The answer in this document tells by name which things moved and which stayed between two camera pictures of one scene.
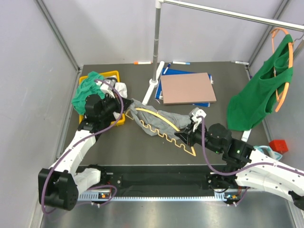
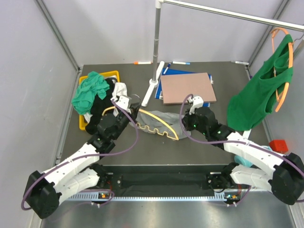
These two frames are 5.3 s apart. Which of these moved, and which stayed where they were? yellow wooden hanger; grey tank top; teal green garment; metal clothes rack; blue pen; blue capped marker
Moved: yellow wooden hanger; grey tank top
Stayed: blue capped marker; teal green garment; metal clothes rack; blue pen
